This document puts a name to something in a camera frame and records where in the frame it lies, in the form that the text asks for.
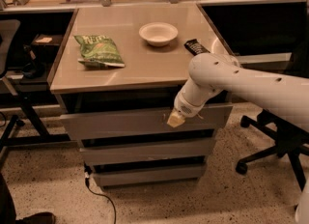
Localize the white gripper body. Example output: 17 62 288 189
174 92 204 118

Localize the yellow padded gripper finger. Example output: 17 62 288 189
167 109 185 127

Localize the grey top drawer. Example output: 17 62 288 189
60 103 232 140

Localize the grey drawer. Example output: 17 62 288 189
60 103 232 140
79 138 215 165
93 163 207 187

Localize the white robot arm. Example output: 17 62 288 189
168 53 309 224

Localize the grey middle drawer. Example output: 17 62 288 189
79 138 215 165

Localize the grey bottom drawer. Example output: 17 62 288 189
93 163 207 187

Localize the grey drawer cabinet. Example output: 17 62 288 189
50 4 232 175

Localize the black snack bar wrapper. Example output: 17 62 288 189
184 39 209 56

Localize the white bowl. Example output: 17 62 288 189
139 22 178 47

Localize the green chip bag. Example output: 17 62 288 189
74 35 125 68

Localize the black office chair right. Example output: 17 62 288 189
236 110 309 190

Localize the black box under bench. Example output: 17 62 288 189
31 34 63 62

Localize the grey office chair left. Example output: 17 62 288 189
0 19 20 152

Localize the black power cable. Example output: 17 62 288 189
83 163 118 224

